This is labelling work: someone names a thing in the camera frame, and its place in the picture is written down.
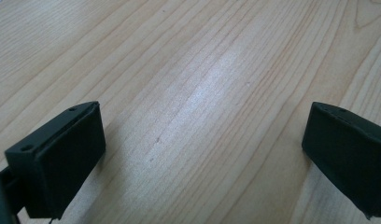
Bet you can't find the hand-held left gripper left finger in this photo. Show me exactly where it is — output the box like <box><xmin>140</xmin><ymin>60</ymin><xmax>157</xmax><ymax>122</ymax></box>
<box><xmin>4</xmin><ymin>101</ymin><xmax>106</xmax><ymax>220</ymax></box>

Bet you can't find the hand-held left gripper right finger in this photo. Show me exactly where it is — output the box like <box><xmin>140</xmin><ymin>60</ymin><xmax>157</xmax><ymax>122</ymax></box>
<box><xmin>301</xmin><ymin>101</ymin><xmax>381</xmax><ymax>220</ymax></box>

